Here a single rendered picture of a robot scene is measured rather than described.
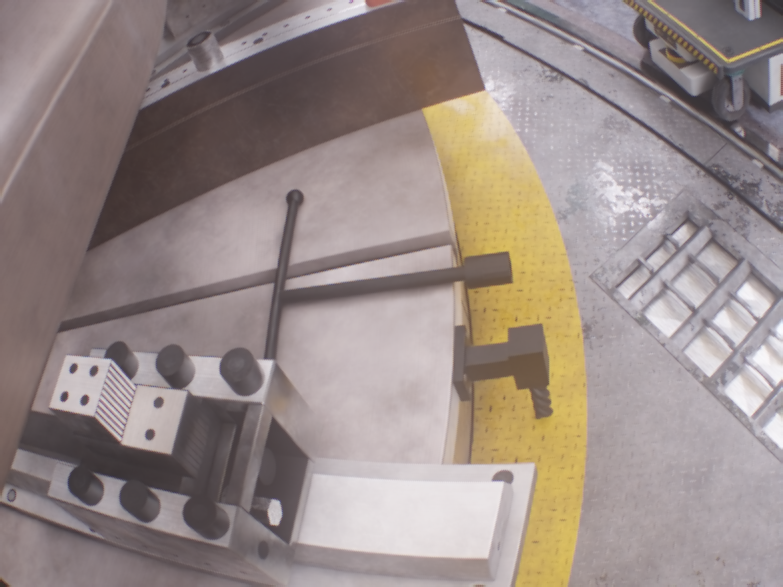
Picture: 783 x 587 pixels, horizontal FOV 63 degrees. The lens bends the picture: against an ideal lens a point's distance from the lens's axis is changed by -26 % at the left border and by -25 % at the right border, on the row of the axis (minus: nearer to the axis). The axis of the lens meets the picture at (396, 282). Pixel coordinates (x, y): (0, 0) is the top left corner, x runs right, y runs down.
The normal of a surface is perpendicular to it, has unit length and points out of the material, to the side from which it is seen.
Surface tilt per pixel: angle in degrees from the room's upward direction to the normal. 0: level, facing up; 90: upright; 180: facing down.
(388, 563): 72
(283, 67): 90
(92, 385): 0
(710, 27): 0
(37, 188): 90
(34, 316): 90
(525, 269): 0
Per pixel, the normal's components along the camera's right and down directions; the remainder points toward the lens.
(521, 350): -0.28, -0.61
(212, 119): 0.19, 0.72
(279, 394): 0.95, -0.03
